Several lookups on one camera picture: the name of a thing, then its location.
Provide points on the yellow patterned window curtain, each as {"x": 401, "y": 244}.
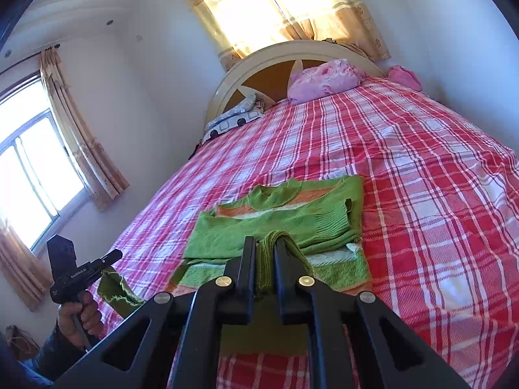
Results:
{"x": 284, "y": 12}

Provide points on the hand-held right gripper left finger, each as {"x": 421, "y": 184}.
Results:
{"x": 247, "y": 267}

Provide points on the beige bag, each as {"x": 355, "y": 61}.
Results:
{"x": 20, "y": 342}

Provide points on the side window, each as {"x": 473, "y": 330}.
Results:
{"x": 36, "y": 162}

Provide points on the beige side window curtain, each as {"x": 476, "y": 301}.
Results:
{"x": 85, "y": 137}
{"x": 20, "y": 267}

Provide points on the white dotted patterned pillow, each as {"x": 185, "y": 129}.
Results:
{"x": 235, "y": 117}

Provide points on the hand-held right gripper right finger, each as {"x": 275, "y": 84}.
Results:
{"x": 282, "y": 267}

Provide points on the person's left forearm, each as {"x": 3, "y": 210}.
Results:
{"x": 56, "y": 358}

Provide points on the green orange striped knit sweater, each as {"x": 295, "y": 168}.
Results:
{"x": 292, "y": 223}

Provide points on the cream wooden headboard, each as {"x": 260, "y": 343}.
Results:
{"x": 259, "y": 73}

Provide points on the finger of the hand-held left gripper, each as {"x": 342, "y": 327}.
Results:
{"x": 111, "y": 257}

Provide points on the red plaid bed sheet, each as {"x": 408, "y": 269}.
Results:
{"x": 405, "y": 170}

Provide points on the pink floral pillow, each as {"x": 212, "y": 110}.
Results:
{"x": 324, "y": 79}

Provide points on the person's left hand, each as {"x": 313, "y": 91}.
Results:
{"x": 87, "y": 320}

